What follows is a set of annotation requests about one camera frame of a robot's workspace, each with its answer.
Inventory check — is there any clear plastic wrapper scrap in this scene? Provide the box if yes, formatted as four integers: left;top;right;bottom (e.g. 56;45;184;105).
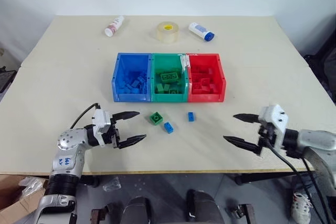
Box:
102;178;122;192

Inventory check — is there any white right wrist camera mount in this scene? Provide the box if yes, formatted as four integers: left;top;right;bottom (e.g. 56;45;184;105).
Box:
258;104;289;149

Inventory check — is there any brown cardboard box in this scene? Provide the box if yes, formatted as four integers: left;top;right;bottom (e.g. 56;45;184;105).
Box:
0;174;50;224

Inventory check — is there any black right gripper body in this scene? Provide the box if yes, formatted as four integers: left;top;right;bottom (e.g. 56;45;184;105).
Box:
257;124;277;157

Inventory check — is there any white bottle with red label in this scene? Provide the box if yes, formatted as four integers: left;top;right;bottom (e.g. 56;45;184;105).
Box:
104;15;125;37

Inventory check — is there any dark rounded shape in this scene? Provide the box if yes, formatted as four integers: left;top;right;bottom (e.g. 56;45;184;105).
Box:
185;189;224;224
122;196;153;224

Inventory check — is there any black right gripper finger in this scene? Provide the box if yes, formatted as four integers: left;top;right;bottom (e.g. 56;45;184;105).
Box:
233;113;261;124
223;135;259;155

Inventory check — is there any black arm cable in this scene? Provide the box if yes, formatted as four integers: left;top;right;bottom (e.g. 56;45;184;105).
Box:
264;140;336;224
70;102;102;130

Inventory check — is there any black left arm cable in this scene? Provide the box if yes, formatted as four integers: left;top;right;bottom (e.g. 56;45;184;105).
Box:
70;102;102;130

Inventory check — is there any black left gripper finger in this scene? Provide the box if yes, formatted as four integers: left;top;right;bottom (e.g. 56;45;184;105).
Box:
117;134;148;150
112;111;141;123

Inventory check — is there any clear plastic bag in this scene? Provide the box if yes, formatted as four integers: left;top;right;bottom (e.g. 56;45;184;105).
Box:
18;176;50;199

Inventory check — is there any dark metal bracket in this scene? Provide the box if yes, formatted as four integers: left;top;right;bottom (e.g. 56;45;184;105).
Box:
230;202;255;224
90;202;117;224

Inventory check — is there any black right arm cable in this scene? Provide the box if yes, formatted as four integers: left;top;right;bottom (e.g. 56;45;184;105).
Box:
264;140;336;224

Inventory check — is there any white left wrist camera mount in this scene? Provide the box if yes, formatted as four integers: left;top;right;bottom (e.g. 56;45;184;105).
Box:
91;109;113;147

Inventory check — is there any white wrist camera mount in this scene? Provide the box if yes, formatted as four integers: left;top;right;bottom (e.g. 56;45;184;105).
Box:
258;104;289;149
91;109;113;147

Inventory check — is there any long green toy brick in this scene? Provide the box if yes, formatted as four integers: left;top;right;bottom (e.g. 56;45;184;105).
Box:
156;72;181;83

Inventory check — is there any red plastic bin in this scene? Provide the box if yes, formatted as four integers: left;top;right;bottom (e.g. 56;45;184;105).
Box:
185;53;227;103

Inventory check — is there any black bag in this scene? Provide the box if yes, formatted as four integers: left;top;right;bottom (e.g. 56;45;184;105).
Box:
303;42;336;105

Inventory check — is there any white bottle with blue cap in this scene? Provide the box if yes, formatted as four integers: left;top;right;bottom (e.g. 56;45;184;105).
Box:
188;22;215;43

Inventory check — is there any black case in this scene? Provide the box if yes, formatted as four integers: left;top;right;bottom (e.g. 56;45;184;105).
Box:
0;66;18;94

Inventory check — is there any green square toy block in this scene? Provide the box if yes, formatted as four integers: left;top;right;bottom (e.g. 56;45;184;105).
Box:
149;111;164;126

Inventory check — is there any blue plastic bin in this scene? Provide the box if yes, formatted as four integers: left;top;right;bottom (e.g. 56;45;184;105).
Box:
112;52;153;103

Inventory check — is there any black table leg foot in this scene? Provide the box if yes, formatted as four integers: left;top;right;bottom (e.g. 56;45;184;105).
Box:
234;174;264;186
79;175;100;188

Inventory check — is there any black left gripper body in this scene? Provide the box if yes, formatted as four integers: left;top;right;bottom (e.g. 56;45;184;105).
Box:
102;118;122;150

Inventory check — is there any green plastic bin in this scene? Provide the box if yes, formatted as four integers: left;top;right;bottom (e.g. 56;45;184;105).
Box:
150;52;190;103

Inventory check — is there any white sneaker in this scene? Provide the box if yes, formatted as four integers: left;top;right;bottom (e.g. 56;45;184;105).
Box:
290;191;313;224

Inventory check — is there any clear tape roll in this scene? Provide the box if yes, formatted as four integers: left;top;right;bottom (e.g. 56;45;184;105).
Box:
156;20;181;44

